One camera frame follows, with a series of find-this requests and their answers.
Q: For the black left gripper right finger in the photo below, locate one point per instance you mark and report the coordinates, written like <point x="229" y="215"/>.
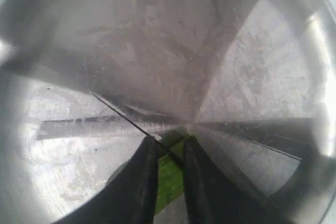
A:
<point x="211" y="197"/>

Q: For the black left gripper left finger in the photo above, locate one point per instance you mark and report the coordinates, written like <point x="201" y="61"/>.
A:
<point x="130" y="197"/>

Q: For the green cucumber piece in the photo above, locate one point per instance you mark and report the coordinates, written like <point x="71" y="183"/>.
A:
<point x="170" y="175"/>

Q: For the round stainless steel plate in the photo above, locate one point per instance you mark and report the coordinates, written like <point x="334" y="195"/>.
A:
<point x="254" y="80"/>

